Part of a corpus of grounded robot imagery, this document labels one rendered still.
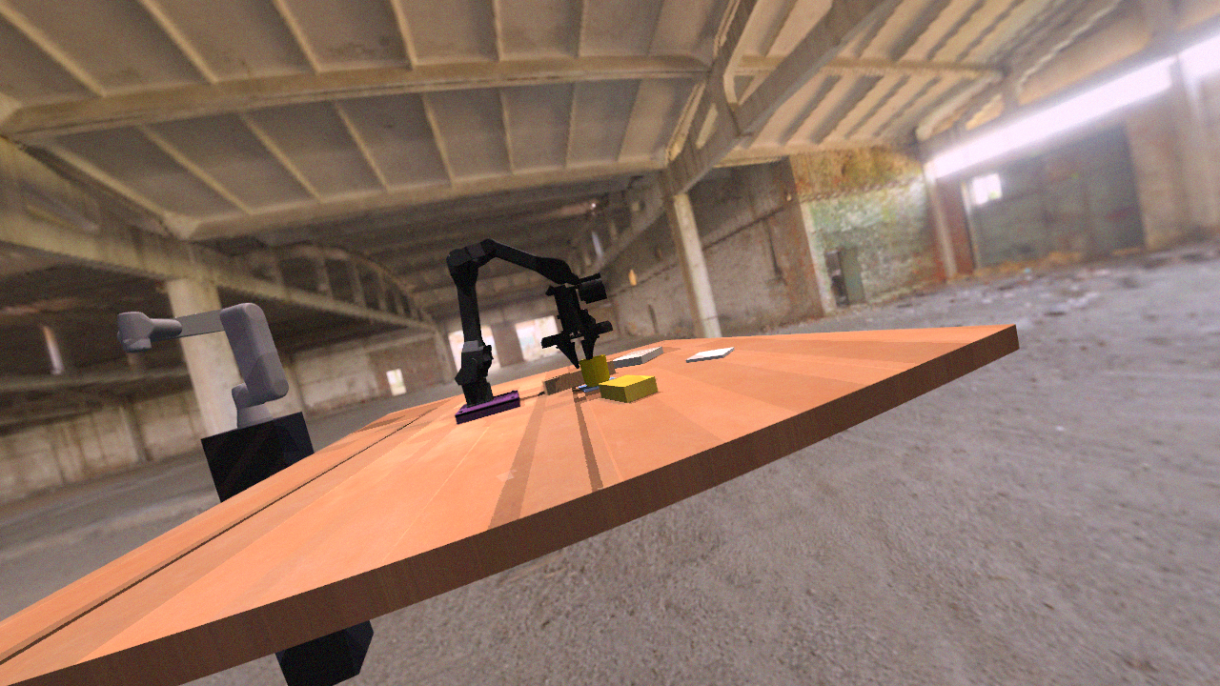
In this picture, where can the yellow block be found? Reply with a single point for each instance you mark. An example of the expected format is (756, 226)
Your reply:
(628, 388)

